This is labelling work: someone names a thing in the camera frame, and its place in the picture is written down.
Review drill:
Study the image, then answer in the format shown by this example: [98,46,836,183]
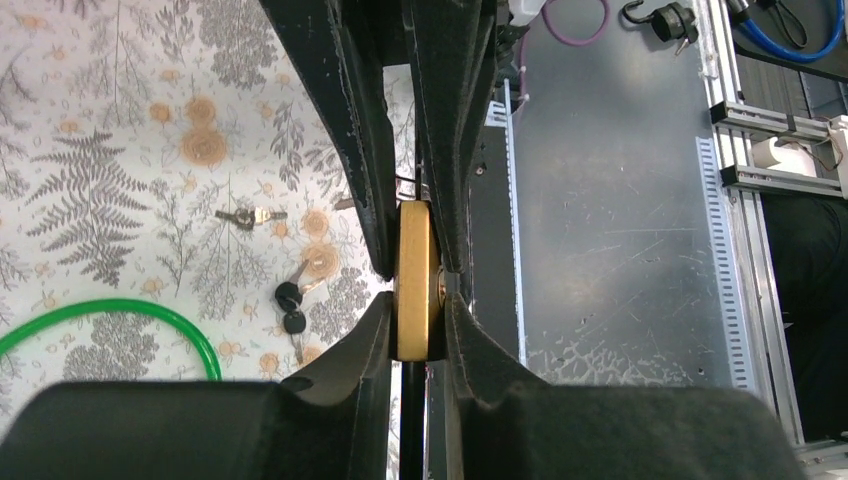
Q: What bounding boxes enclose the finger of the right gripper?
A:
[402,1,498,273]
[262,0,398,280]

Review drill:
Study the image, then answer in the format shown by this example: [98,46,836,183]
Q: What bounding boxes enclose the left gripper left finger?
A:
[1,292,394,479]

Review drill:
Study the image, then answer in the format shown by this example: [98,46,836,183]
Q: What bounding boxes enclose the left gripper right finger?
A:
[443,293,804,479]

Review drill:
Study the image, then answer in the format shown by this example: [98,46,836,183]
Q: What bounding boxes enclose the silver key ring bunch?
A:
[333,173,425,212]

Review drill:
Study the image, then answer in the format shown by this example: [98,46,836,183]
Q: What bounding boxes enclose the brass padlock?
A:
[394,200,443,362]

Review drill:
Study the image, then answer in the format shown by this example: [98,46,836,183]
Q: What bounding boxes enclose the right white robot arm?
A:
[263,1,542,279]

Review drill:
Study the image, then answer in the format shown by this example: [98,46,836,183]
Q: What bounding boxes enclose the small silver key pair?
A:
[214,207,288,231]

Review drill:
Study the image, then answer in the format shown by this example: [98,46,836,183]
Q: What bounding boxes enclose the black headed keys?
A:
[274,260,324,365]

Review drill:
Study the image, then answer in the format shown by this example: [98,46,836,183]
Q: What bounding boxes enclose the floral table mat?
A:
[0,0,452,480]

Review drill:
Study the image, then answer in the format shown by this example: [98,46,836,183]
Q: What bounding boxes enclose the black padlock on metal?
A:
[620,0,700,56]

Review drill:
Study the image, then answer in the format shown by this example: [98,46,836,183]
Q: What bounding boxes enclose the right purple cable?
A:
[518,0,612,117]

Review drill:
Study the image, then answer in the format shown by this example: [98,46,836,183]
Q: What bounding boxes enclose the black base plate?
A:
[423,122,528,480]

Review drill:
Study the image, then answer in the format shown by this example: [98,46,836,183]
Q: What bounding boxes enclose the green cable lock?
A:
[0,298,223,383]

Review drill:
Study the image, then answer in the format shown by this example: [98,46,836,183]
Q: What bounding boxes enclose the blue cable lock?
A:
[725,1,847,69]

